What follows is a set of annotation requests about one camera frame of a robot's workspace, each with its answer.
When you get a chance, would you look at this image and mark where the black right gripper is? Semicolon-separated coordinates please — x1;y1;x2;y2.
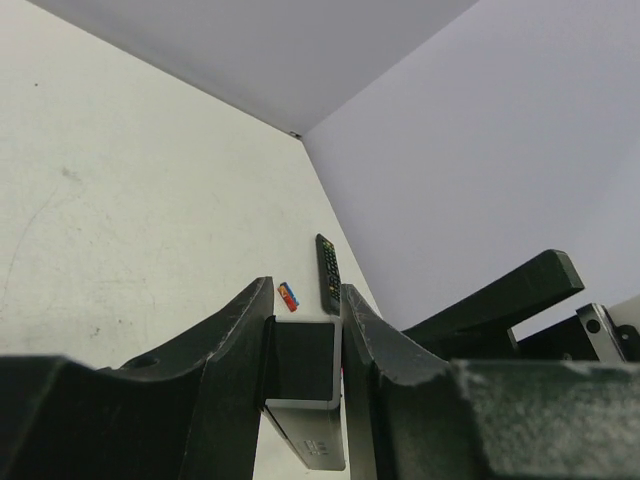
403;249;639;363

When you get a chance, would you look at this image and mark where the black tv remote control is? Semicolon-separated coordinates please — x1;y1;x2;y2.
315;233;341;316

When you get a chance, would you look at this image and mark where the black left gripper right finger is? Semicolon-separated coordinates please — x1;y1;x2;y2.
341;284;639;479

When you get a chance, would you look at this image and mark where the blue AAA battery right pair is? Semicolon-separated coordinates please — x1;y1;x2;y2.
280;282;300;308

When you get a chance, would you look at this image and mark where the white remote control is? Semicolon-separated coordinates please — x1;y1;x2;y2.
260;316;346;471

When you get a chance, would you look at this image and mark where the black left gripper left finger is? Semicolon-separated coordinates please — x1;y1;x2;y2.
1;277;274;479

